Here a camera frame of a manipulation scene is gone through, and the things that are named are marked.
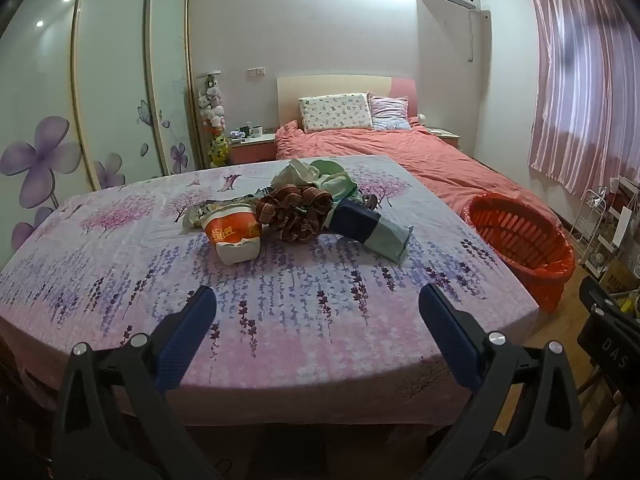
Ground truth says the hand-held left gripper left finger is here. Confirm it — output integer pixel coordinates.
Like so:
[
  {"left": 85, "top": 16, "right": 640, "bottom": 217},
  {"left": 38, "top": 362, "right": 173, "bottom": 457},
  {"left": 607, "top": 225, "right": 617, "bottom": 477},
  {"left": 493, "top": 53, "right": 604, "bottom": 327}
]
[{"left": 50, "top": 285, "right": 218, "bottom": 480}]

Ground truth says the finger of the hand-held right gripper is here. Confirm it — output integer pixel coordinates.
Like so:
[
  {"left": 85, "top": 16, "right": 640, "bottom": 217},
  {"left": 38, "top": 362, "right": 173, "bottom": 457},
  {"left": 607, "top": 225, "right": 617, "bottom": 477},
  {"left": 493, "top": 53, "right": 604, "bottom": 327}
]
[{"left": 580, "top": 276, "right": 640, "bottom": 323}]

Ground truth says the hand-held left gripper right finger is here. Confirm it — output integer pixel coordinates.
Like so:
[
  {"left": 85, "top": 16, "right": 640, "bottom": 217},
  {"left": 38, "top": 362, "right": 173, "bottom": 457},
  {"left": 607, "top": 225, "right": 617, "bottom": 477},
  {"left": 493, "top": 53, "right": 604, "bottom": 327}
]
[{"left": 419, "top": 282, "right": 586, "bottom": 480}]

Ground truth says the orange plastic basket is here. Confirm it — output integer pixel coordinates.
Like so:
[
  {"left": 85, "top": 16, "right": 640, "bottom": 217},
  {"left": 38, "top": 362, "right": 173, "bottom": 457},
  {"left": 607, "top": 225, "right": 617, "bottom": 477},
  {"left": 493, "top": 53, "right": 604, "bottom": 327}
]
[{"left": 460, "top": 192, "right": 577, "bottom": 314}]

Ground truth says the cream paper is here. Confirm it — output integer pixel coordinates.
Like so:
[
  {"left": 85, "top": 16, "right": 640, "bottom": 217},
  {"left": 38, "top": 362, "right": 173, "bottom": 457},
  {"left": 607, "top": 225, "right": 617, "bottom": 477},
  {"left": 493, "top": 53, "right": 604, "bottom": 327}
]
[{"left": 272, "top": 159, "right": 321, "bottom": 189}]

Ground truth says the cardboard box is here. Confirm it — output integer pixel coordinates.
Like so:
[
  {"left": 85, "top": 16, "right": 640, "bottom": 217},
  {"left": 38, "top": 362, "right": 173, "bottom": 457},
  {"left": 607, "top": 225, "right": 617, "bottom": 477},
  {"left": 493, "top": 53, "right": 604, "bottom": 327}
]
[{"left": 601, "top": 257, "right": 640, "bottom": 295}]

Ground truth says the orange white snack bag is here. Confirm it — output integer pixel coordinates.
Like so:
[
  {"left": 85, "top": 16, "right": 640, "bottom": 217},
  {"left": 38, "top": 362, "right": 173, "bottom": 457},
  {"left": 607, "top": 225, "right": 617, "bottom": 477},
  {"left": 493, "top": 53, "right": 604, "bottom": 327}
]
[{"left": 204, "top": 205, "right": 264, "bottom": 266}]

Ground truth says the floral purple pink tablecloth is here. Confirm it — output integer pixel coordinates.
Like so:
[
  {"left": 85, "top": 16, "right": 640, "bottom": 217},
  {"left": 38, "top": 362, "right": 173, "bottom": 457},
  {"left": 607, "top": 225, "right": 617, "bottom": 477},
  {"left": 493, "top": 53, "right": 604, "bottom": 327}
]
[{"left": 0, "top": 154, "right": 551, "bottom": 428}]

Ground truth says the pale printed wrapper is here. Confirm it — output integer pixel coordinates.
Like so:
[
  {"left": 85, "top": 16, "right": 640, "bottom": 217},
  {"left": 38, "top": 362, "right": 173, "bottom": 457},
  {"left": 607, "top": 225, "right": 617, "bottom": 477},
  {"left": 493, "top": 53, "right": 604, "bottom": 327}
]
[{"left": 181, "top": 201, "right": 221, "bottom": 234}]

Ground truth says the navy and green cloth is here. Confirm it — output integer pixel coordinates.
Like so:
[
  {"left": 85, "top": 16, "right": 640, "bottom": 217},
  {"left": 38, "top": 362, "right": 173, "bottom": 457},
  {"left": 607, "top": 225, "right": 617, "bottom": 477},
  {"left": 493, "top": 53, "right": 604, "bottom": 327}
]
[{"left": 325, "top": 199, "right": 415, "bottom": 264}]

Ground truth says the bed with salmon duvet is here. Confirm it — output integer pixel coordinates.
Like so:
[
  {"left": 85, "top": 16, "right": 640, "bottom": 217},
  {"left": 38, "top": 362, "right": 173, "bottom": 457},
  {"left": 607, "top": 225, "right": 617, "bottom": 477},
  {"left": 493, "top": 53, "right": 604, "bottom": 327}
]
[{"left": 274, "top": 116, "right": 566, "bottom": 226}]

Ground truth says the pink white nightstand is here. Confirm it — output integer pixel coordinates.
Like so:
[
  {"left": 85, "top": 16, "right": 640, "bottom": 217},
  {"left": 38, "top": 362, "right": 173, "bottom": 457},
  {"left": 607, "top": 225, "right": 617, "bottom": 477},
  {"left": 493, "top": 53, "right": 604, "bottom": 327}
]
[{"left": 227, "top": 132, "right": 277, "bottom": 165}]

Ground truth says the wooden bedside table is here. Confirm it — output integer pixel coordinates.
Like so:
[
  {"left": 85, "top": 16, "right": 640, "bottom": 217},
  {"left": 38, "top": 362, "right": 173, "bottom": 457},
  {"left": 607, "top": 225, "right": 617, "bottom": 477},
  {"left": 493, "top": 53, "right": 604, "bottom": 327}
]
[{"left": 425, "top": 126, "right": 462, "bottom": 152}]

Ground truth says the pink striped curtain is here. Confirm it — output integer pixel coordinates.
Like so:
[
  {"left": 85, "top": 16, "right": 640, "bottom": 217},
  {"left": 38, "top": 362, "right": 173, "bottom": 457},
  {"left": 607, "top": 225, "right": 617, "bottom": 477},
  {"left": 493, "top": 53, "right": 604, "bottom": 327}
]
[{"left": 520, "top": 0, "right": 640, "bottom": 197}]

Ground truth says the column of plush toys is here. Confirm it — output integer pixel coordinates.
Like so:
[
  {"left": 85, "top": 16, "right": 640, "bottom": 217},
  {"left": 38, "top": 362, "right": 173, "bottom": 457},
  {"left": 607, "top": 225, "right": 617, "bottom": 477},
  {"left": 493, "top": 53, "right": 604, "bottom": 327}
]
[{"left": 196, "top": 72, "right": 232, "bottom": 168}]

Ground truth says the striped pink pillow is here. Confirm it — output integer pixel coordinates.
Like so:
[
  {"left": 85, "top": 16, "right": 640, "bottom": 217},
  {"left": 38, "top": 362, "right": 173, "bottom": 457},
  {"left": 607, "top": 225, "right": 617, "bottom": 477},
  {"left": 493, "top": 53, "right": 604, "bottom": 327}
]
[{"left": 367, "top": 92, "right": 414, "bottom": 132}]

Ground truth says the floral white pillow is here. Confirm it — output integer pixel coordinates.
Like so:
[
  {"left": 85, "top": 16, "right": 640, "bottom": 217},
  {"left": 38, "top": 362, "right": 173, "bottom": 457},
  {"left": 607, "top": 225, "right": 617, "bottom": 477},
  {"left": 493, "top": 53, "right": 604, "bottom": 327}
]
[{"left": 299, "top": 92, "right": 374, "bottom": 134}]

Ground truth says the flower-printed sliding wardrobe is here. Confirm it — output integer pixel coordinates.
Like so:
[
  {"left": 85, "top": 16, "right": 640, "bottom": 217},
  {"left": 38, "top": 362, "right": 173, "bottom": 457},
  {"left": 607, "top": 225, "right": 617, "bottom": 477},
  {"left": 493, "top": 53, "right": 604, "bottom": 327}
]
[{"left": 0, "top": 0, "right": 203, "bottom": 261}]

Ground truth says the cream pink bed headboard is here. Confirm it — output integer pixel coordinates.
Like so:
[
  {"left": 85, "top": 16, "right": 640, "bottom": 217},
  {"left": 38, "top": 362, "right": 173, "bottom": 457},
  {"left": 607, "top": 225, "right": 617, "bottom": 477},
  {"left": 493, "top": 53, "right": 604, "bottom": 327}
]
[{"left": 276, "top": 75, "right": 418, "bottom": 126}]

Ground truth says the white wire rack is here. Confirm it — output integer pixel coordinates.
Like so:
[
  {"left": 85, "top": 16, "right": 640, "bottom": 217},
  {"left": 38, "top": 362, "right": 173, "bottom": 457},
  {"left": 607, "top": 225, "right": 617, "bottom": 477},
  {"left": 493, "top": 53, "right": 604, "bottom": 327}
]
[{"left": 570, "top": 185, "right": 623, "bottom": 267}]

